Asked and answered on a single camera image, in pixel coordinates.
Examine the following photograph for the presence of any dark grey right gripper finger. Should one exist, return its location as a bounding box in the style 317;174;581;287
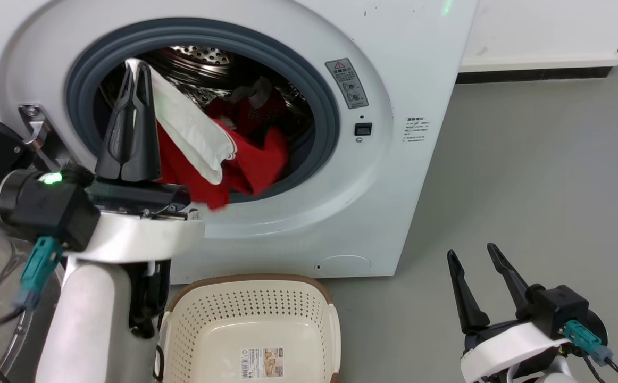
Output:
446;249;491;335
486;243;535;321

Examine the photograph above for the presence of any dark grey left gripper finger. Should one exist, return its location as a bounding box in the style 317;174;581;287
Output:
122;60;163;182
95;63;137;180

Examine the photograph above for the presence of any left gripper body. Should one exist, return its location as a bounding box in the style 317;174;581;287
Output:
66;179;206;262

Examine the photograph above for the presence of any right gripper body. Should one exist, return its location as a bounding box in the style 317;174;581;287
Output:
460;318;571;383

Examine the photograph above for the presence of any white cloth garment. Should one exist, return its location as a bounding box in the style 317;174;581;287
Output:
125;57;238;186

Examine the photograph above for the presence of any white front-load washing machine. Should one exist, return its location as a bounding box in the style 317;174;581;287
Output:
0;0;480;285

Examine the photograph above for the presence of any cream perforated laundry basket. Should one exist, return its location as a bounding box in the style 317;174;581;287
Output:
156;273;342;383

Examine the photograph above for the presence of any paper label in basket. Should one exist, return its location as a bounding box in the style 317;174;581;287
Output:
239;347;285;380

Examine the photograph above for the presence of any chrome door hinge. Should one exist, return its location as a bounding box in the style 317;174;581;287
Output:
19;103;71;166

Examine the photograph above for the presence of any perforated steel washer drum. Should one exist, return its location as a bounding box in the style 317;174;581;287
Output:
96;45;315;165

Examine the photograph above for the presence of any red garment with grey collar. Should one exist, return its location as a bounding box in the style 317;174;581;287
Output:
205;77;289;145

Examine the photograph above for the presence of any grey rubber door seal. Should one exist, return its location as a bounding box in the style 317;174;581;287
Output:
65;18;340;204

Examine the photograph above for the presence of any grey warning sticker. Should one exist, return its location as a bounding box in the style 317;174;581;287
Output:
325;57;369;110

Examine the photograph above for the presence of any teal right cable connector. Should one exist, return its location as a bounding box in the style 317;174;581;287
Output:
563;319;614;367

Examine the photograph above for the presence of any teal cable connector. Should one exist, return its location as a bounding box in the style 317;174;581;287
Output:
563;319;614;367
13;236;66;310

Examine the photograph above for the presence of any teal left cable connector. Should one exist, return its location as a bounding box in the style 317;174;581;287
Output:
13;236;66;310

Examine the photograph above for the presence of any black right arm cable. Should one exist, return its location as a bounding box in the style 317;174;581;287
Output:
575;346;618;383

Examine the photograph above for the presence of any white wall ledge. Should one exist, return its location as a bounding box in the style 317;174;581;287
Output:
457;0;618;74

